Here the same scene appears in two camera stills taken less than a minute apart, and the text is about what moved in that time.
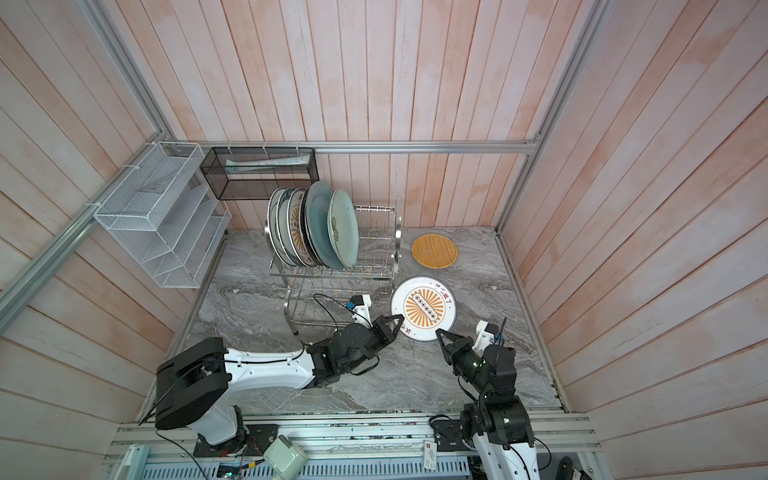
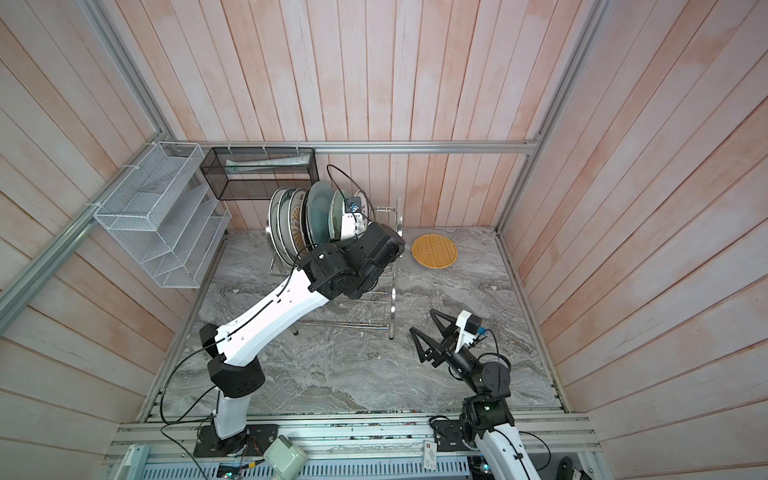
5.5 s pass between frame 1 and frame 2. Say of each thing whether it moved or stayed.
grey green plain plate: stayed
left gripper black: moved
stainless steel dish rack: stayed
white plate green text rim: stayed
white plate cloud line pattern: stayed
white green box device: stayed
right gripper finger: moved
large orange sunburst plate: stayed
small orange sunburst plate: moved
